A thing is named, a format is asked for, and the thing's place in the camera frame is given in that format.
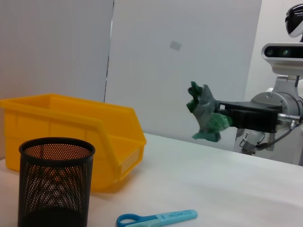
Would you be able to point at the black mesh pen holder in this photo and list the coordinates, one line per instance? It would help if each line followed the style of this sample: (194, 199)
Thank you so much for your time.
(54, 184)

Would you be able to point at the green plastic wrapper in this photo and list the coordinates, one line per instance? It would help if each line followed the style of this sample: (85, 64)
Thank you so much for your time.
(206, 113)

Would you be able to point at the yellow plastic storage bin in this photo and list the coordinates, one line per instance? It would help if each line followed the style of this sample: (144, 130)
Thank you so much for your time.
(71, 132)

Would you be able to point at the white wall sticker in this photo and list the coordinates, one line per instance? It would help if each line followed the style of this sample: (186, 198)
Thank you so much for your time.
(176, 45)

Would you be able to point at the blue scissors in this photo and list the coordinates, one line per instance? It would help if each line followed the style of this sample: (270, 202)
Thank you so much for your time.
(161, 216)

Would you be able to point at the white humanoid robot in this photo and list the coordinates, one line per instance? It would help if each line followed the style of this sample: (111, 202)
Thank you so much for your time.
(294, 21)

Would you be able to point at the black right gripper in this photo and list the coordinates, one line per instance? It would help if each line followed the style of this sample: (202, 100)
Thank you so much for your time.
(255, 120)

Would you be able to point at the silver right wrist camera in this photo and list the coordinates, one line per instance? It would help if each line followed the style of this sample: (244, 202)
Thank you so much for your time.
(286, 56)

